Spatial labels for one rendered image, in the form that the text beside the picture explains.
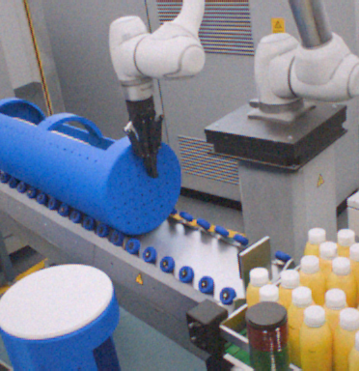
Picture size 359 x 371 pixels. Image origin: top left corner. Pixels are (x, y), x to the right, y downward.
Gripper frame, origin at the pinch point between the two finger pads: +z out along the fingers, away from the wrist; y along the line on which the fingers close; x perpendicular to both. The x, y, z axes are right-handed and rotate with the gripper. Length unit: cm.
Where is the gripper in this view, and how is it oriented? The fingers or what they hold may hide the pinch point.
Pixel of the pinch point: (151, 165)
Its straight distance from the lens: 170.7
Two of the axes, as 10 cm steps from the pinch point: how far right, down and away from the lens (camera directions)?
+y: 7.5, -3.8, 5.4
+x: -6.5, -2.4, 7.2
